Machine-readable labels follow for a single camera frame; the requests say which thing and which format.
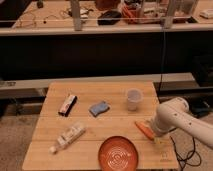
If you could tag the orange chili pepper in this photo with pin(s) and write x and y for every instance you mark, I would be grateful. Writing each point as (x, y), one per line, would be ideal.
(145, 130)

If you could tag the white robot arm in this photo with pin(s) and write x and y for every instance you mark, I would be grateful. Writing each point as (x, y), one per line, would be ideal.
(174, 112)

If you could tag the blue sponge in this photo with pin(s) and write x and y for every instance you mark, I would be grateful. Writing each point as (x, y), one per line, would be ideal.
(99, 108)

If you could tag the orange ridged plate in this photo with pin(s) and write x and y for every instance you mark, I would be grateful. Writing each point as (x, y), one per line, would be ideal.
(118, 153)

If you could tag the black pouch on bench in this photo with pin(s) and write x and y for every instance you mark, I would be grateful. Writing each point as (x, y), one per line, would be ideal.
(109, 18)

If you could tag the orange tool on bench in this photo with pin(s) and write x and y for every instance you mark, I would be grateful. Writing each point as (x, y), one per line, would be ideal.
(129, 15)

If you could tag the grey metal post left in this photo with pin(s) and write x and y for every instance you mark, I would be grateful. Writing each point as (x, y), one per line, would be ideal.
(75, 8)

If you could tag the grey metal post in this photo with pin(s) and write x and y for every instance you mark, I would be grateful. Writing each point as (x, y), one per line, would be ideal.
(75, 8)
(168, 19)

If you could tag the grey metal post right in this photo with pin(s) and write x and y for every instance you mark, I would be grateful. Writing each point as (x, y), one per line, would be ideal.
(168, 19)

